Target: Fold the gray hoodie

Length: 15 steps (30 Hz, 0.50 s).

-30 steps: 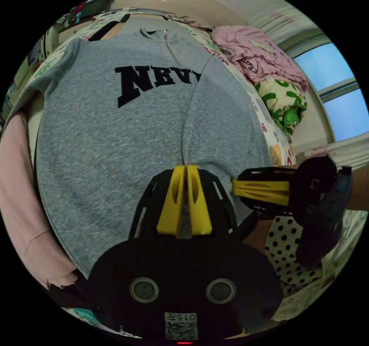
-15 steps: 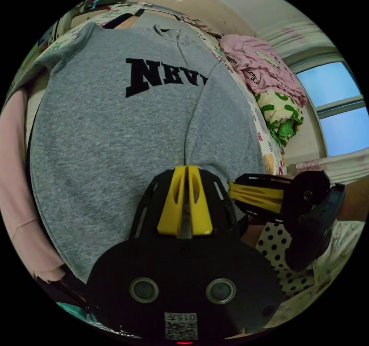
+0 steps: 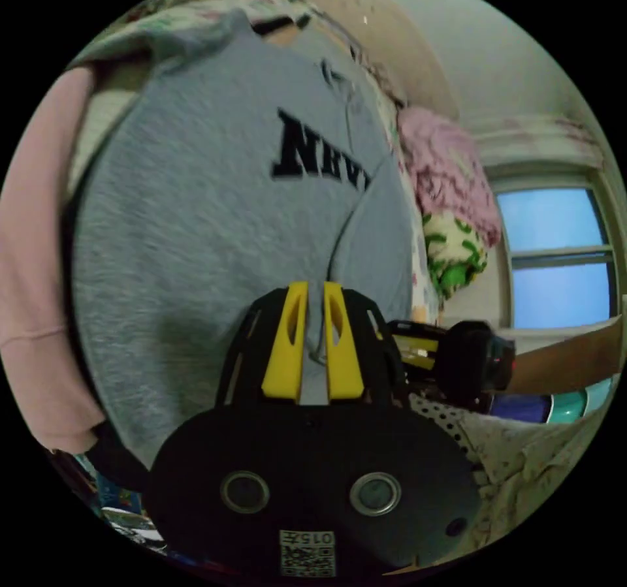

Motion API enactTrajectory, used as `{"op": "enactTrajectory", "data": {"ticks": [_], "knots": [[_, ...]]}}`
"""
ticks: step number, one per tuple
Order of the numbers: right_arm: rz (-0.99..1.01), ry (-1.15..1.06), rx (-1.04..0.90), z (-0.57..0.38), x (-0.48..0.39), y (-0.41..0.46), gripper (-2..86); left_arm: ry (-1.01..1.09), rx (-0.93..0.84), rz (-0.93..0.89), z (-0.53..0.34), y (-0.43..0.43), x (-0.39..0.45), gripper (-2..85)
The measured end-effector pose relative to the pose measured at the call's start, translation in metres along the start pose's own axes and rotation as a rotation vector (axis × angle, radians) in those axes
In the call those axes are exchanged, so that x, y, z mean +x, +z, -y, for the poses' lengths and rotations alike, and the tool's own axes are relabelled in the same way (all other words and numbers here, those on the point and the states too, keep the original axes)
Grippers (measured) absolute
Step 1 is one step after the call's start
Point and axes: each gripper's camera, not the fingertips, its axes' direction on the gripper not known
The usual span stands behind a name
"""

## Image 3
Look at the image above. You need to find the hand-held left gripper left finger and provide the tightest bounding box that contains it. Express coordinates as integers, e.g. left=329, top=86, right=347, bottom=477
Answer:
left=261, top=281, right=310, bottom=400

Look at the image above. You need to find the window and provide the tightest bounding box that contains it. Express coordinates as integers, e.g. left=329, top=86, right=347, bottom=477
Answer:
left=487, top=168, right=622, bottom=336

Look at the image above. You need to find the pink sweater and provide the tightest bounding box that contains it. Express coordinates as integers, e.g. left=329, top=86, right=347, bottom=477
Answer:
left=0, top=64, right=108, bottom=454

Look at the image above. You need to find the person's right forearm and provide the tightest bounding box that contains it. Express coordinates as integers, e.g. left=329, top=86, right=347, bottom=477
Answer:
left=504, top=315, right=626, bottom=398

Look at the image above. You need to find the green and white patterned blanket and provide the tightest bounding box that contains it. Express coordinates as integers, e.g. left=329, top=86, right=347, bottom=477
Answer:
left=422, top=212, right=489, bottom=304

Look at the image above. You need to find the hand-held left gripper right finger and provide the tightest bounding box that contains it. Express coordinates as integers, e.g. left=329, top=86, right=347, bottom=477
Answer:
left=323, top=281, right=366, bottom=402

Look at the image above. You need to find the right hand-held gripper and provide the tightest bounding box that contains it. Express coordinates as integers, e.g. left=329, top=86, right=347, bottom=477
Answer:
left=385, top=319, right=517, bottom=414

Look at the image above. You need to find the gray hoodie with black print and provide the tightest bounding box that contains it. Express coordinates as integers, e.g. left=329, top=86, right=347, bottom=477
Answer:
left=72, top=8, right=428, bottom=471

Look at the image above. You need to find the pink fluffy blanket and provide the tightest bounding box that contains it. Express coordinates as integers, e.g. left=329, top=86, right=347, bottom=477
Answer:
left=397, top=106, right=504, bottom=251

